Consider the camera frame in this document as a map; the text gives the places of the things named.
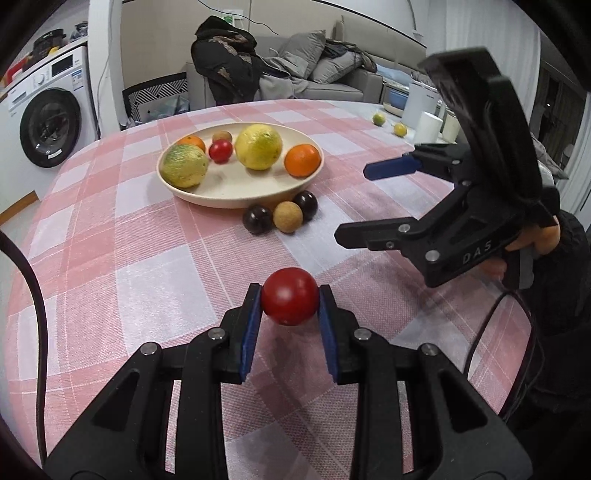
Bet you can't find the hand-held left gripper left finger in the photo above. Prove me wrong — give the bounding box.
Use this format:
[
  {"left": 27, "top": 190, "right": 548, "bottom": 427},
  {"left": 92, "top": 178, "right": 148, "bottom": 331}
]
[{"left": 44, "top": 282, "right": 264, "bottom": 480}]

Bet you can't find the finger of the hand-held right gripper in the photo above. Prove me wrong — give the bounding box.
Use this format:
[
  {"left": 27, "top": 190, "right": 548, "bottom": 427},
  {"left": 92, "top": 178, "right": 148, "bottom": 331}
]
[
  {"left": 364, "top": 143, "right": 472, "bottom": 185},
  {"left": 334, "top": 185, "right": 472, "bottom": 260}
]

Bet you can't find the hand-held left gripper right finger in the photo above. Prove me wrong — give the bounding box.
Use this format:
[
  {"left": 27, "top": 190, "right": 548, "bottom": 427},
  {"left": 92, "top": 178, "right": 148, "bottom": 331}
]
[{"left": 318, "top": 284, "right": 532, "bottom": 480}]

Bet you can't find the red tomato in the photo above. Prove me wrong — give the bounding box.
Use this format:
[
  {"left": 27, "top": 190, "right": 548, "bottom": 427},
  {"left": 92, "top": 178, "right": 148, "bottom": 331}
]
[
  {"left": 261, "top": 267, "right": 320, "bottom": 326},
  {"left": 208, "top": 139, "right": 234, "bottom": 164}
]

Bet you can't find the cream round plate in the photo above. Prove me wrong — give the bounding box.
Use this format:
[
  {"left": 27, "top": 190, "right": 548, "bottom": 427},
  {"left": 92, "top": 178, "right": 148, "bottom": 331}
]
[{"left": 157, "top": 122, "right": 325, "bottom": 209}]

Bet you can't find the yellow lemon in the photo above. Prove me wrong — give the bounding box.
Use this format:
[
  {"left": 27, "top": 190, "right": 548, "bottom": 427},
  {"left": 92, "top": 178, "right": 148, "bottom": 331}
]
[{"left": 235, "top": 123, "right": 283, "bottom": 171}]

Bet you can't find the green-yellow lemon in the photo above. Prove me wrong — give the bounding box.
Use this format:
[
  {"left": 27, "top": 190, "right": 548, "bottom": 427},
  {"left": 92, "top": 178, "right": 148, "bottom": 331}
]
[{"left": 160, "top": 144, "right": 209, "bottom": 188}]

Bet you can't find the person's right forearm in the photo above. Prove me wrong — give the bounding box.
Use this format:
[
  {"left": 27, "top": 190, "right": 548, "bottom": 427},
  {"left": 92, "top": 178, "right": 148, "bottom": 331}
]
[{"left": 517, "top": 210, "right": 591, "bottom": 416}]

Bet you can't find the person's right hand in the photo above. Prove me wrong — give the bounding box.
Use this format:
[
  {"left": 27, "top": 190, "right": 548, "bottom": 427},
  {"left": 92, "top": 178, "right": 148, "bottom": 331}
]
[{"left": 478, "top": 216, "right": 563, "bottom": 282}]

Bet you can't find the white cup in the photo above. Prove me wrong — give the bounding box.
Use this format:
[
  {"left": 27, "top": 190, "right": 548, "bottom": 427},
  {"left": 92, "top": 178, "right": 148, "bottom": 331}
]
[{"left": 414, "top": 112, "right": 443, "bottom": 145}]

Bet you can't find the grey duvet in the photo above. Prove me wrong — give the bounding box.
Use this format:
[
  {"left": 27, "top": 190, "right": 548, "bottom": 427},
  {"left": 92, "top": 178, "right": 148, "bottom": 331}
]
[{"left": 531, "top": 134, "right": 571, "bottom": 178}]

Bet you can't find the dark plum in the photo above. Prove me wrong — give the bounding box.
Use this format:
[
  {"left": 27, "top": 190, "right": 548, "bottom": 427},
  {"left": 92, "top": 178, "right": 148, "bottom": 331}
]
[
  {"left": 292, "top": 191, "right": 319, "bottom": 221},
  {"left": 243, "top": 205, "right": 273, "bottom": 236}
]

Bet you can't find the blue pot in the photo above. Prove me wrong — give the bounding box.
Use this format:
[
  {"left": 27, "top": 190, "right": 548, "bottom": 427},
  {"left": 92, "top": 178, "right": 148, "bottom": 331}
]
[{"left": 382, "top": 76, "right": 409, "bottom": 116}]

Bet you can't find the grey sofa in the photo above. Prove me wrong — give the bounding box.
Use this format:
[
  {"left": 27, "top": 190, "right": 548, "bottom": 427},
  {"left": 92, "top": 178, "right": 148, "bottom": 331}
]
[{"left": 187, "top": 16, "right": 384, "bottom": 112}]

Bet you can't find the grey pillow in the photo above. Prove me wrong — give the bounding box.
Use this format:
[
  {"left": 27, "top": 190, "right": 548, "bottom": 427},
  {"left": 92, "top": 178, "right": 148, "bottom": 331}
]
[
  {"left": 308, "top": 54, "right": 365, "bottom": 85},
  {"left": 279, "top": 30, "right": 328, "bottom": 79}
]

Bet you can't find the dark clothes pile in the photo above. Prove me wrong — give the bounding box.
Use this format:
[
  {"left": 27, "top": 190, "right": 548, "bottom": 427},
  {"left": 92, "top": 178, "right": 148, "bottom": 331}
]
[{"left": 325, "top": 39, "right": 377, "bottom": 70}]

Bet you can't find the pink checked tablecloth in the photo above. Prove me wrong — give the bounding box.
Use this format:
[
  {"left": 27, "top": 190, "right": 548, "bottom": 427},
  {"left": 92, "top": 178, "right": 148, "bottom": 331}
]
[{"left": 7, "top": 98, "right": 539, "bottom": 480}]

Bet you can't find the grey blanket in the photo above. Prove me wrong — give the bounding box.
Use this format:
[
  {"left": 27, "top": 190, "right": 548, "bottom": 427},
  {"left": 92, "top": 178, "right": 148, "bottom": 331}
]
[{"left": 259, "top": 69, "right": 321, "bottom": 100}]

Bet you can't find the black jacket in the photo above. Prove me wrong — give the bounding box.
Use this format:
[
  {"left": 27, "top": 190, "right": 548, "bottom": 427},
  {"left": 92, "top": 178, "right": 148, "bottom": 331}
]
[{"left": 191, "top": 15, "right": 264, "bottom": 106}]

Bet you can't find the black-white patterned basket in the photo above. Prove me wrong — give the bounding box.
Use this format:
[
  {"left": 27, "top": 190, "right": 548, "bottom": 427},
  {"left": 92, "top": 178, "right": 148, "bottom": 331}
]
[{"left": 122, "top": 72, "right": 190, "bottom": 125}]

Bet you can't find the white washing machine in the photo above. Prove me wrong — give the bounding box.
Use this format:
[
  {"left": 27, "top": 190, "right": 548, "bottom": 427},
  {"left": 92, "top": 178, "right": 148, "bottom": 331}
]
[{"left": 0, "top": 44, "right": 98, "bottom": 169}]

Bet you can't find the red box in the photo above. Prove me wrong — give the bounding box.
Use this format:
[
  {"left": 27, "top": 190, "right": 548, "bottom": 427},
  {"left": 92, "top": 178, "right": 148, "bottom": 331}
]
[{"left": 4, "top": 58, "right": 35, "bottom": 83}]

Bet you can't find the black pressure cooker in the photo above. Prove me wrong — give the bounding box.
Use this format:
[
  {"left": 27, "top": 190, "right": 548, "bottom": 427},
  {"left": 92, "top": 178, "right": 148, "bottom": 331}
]
[{"left": 33, "top": 28, "right": 69, "bottom": 58}]

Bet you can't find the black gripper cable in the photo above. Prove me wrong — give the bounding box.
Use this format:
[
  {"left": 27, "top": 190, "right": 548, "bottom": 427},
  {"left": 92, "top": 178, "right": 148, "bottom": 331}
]
[{"left": 463, "top": 291, "right": 536, "bottom": 421}]

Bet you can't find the thick black cable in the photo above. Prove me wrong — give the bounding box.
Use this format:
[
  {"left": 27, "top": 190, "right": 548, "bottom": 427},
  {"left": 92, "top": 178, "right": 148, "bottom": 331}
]
[{"left": 0, "top": 230, "right": 49, "bottom": 462}]

